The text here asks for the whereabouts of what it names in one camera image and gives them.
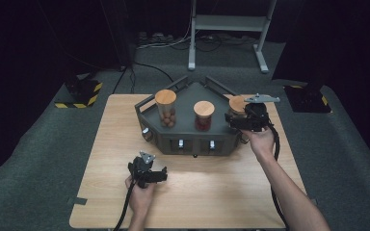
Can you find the glass jar pale contents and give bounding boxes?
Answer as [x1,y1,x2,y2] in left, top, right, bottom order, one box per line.
[227,95,249,118]

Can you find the left hand-held gripper black cable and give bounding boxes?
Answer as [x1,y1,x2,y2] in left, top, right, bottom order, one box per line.
[113,181,136,231]

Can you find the right hand-held gripper black cable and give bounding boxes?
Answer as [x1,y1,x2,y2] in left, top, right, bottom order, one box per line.
[267,123,290,229]

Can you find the dark grey corner rack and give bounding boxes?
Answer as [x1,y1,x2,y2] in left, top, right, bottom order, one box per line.
[134,75,261,157]

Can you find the short glass jar red contents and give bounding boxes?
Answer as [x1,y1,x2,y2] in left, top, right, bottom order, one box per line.
[193,100,216,132]

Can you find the person's left hand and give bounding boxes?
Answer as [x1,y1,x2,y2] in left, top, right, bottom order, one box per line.
[124,175,157,217]

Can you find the tall glass jar brown balls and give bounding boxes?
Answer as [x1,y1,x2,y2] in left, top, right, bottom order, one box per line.
[154,89,177,129]

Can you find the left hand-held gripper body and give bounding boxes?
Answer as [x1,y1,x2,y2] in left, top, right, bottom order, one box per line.
[127,151,157,190]

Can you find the rack drawer silver knob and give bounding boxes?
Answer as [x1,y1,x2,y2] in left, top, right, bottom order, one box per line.
[170,138,194,154]
[140,123,157,142]
[200,138,225,154]

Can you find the black floor cable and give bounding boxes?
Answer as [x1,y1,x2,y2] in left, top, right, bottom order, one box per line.
[134,61,179,90]

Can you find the grey tape piece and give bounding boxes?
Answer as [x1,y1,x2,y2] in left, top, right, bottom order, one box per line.
[66,196,89,206]

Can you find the grey metal stand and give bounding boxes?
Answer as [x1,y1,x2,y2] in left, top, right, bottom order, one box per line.
[187,0,278,74]

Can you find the person's right hand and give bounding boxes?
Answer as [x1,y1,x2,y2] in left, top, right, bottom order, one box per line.
[240,125,277,162]

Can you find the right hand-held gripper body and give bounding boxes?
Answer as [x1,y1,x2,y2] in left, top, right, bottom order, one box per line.
[241,93,281,133]

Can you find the bundle of floor cables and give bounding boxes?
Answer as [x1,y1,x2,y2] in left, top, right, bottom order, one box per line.
[196,33,258,52]

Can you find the hand-held gripper black cable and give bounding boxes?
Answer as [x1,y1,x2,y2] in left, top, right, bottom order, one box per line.
[113,181,136,231]
[267,123,290,229]

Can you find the black base plate hazard tape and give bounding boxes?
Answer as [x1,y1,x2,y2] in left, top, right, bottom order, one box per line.
[282,81,332,114]
[54,75,104,110]

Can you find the black power strip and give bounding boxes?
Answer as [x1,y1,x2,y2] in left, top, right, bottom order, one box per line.
[137,31,174,44]

